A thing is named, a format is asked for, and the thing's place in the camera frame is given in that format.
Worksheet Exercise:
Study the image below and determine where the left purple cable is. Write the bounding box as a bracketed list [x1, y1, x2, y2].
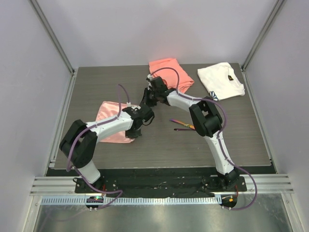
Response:
[66, 84, 132, 211]

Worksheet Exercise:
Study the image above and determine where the pink satin napkin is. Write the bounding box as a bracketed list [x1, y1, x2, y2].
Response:
[96, 101, 135, 144]

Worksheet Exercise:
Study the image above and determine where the white slotted cable duct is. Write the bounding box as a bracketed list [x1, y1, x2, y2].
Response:
[41, 195, 222, 206]

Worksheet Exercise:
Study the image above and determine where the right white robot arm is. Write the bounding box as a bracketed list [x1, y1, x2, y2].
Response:
[142, 75, 239, 191]

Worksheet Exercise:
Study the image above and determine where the left aluminium frame post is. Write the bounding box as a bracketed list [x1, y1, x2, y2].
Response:
[28, 0, 75, 73]

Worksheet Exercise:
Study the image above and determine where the folded white shirt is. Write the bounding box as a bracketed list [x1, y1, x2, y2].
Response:
[197, 62, 245, 101]

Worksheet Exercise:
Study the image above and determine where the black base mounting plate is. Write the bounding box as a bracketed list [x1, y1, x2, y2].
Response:
[47, 166, 247, 198]

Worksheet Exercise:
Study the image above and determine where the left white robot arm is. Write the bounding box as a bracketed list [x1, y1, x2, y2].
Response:
[59, 104, 155, 193]

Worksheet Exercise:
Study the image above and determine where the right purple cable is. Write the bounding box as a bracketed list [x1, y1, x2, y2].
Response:
[149, 67, 258, 210]

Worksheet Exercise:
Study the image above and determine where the folded coral cloth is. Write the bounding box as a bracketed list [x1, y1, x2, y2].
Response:
[149, 58, 194, 93]

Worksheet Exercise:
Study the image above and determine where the aluminium frame post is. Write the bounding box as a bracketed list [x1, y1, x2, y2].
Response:
[241, 0, 287, 71]
[28, 0, 75, 73]

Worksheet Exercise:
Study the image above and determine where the right aluminium frame post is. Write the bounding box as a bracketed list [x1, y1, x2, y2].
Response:
[241, 0, 287, 71]

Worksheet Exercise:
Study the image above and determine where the purple cable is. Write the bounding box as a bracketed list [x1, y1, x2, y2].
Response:
[149, 67, 258, 210]
[66, 84, 132, 211]

